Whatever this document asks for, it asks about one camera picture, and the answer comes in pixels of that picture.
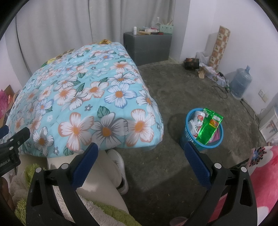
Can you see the grey curtain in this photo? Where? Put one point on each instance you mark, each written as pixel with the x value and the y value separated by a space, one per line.
pixel 76 21

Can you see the yellow snack packet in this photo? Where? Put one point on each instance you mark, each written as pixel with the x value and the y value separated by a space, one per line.
pixel 105 41

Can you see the cardboard scrap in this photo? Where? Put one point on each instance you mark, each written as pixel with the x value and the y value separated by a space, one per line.
pixel 201 73

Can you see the grey cabinet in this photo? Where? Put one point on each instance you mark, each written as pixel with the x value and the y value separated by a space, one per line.
pixel 149 47

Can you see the person's white shoe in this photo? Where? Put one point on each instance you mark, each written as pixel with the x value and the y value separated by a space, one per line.
pixel 118 167

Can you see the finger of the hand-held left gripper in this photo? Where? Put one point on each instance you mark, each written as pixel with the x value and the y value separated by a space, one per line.
pixel 4 131
pixel 17 139

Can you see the large green foil wrapper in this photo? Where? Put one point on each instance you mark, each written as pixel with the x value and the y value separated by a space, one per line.
pixel 209 130

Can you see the green slotted desk basket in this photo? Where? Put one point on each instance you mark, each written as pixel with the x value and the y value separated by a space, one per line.
pixel 166 29

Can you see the white red printed packet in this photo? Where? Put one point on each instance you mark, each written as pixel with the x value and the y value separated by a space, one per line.
pixel 196 121

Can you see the pink floral blanket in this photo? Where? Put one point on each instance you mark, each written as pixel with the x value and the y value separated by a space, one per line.
pixel 265 191

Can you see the blue floral blanket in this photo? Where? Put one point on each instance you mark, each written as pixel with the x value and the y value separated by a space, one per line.
pixel 86 91

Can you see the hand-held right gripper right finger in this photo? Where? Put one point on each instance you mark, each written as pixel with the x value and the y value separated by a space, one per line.
pixel 197 165

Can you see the white appliance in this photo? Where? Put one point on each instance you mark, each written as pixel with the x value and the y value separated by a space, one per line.
pixel 269 123

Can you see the blue water jug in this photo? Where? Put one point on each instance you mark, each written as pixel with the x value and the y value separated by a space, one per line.
pixel 240 83

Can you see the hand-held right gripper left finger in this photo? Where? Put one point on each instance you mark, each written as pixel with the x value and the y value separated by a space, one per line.
pixel 85 165

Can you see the white plastic bag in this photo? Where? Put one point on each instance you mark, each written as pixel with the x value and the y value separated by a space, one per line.
pixel 211 69

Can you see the red paper bag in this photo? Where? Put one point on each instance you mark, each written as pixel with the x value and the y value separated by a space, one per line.
pixel 6 97

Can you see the patterned paper roll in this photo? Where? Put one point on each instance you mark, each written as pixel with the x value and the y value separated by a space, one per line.
pixel 219 45

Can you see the white wall socket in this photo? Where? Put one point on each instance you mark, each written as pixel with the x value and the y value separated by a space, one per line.
pixel 262 93

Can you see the small white bottle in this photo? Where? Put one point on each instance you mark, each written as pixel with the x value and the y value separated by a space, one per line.
pixel 135 30

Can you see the blue mesh waste basket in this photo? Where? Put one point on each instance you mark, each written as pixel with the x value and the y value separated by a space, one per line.
pixel 186 134

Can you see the dark patterned box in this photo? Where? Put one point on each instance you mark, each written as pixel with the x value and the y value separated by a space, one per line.
pixel 191 63

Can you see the person's left forearm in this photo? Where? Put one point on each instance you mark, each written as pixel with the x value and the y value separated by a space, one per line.
pixel 4 193

